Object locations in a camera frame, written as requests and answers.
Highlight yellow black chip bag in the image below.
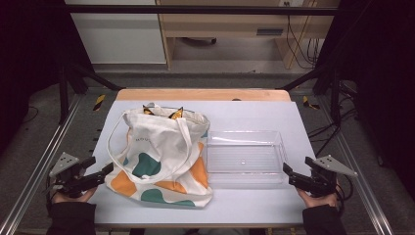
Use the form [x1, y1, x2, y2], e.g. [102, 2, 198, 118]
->
[142, 104, 185, 120]

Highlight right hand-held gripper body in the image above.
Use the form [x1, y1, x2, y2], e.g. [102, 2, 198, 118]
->
[304, 154, 358, 199]

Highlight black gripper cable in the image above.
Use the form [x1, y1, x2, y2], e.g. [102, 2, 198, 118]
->
[44, 182, 57, 213]
[334, 184, 346, 217]

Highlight light wooden desk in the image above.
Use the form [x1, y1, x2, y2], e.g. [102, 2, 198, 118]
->
[156, 0, 341, 71]

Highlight black curtain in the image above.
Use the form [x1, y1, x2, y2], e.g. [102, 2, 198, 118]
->
[313, 0, 415, 197]
[0, 0, 95, 155]

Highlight black cables by desk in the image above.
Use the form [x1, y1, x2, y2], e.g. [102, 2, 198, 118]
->
[285, 1, 323, 70]

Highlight aluminium rail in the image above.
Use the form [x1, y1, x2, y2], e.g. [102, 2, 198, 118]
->
[317, 96, 395, 235]
[0, 94, 83, 235]

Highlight white cabinet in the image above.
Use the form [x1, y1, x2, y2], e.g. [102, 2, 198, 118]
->
[64, 0, 167, 66]

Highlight clear plastic bin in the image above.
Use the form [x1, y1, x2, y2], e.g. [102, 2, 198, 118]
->
[207, 130, 289, 186]

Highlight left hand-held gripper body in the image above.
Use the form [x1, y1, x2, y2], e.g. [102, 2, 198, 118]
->
[48, 151, 91, 199]

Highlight black floor cables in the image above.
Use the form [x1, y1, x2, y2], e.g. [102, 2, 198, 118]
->
[306, 80, 360, 159]

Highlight thin black floor cable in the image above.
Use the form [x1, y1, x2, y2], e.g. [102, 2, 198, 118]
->
[21, 105, 40, 125]

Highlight yellow black tape strip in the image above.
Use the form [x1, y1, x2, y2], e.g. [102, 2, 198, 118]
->
[93, 94, 107, 112]
[301, 95, 321, 111]

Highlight person's left hand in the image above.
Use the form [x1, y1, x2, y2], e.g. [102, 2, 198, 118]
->
[52, 187, 98, 205]

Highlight black horizontal frame bar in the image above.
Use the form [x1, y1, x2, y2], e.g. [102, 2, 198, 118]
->
[63, 4, 339, 17]

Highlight white table mat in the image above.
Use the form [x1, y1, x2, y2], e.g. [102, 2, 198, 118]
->
[86, 100, 317, 227]

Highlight white tote bag colourful blobs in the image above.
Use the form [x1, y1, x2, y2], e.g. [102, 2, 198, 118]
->
[107, 103, 213, 209]

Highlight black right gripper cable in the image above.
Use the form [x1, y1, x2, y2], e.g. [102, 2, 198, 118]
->
[334, 184, 346, 217]

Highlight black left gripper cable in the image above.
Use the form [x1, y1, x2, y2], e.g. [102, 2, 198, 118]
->
[44, 182, 57, 213]

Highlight person's right hand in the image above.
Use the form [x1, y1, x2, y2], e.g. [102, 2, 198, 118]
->
[296, 188, 339, 209]

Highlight black looped floor cable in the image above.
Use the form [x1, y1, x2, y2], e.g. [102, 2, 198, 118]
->
[343, 175, 354, 201]

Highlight black metal frame stand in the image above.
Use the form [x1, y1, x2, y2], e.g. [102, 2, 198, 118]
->
[58, 62, 125, 125]
[276, 62, 345, 127]

